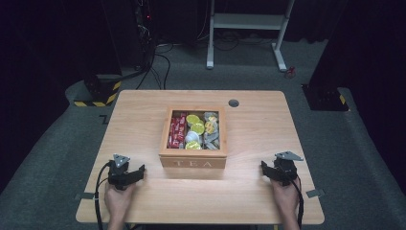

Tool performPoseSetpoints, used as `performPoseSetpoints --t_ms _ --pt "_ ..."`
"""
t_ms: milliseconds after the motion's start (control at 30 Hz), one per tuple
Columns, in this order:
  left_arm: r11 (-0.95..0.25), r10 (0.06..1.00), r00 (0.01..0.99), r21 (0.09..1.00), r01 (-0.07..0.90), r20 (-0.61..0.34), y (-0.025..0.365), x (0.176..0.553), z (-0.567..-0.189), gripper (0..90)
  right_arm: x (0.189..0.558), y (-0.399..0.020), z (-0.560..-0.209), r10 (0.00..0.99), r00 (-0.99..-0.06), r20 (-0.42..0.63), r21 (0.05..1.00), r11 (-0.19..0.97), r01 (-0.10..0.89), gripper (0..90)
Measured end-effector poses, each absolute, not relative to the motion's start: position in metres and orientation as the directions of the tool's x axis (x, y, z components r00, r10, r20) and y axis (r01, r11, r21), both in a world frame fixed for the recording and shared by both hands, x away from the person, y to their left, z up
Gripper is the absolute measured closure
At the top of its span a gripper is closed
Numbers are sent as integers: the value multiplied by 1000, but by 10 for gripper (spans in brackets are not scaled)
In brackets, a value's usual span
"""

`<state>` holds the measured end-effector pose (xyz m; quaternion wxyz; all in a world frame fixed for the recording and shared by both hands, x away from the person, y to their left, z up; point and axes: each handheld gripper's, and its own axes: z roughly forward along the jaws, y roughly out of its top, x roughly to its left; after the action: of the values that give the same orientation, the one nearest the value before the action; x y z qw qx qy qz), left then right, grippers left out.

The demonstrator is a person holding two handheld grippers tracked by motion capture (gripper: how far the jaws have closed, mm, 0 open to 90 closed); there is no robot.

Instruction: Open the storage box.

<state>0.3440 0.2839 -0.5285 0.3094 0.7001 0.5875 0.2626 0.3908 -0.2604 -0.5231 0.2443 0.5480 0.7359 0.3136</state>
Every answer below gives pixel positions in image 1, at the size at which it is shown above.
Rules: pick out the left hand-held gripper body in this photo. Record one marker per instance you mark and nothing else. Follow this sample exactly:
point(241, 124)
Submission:
point(118, 174)

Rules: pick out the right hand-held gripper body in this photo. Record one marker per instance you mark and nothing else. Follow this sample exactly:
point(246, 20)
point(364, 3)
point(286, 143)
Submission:
point(285, 171)

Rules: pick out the wooden tea box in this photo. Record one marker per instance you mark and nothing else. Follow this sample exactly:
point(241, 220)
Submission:
point(193, 158)

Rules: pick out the person's right hand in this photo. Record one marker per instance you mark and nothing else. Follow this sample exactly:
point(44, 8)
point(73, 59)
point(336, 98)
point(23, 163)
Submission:
point(286, 198)

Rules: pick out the person's left hand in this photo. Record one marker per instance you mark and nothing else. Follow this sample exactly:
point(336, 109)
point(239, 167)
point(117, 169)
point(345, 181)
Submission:
point(118, 201)

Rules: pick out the grey tape piece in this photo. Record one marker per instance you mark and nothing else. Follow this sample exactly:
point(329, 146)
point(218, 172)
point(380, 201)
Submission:
point(315, 193)
point(84, 195)

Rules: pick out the pile of red packets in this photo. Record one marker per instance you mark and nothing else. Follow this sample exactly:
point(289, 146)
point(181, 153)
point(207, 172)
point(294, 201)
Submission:
point(177, 131)

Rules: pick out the pile of grey packets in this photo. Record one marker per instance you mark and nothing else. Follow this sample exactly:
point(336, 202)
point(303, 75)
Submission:
point(213, 137)

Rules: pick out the white cup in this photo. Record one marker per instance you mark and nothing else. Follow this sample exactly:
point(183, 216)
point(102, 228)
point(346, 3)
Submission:
point(192, 136)

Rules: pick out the black yellow striped stand base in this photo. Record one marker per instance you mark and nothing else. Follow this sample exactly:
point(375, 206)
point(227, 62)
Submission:
point(102, 92)

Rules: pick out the small red floor object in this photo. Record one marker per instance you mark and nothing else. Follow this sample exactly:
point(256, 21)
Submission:
point(289, 73)

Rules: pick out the white metal stand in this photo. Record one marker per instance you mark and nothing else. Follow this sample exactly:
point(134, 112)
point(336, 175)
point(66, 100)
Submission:
point(249, 21)

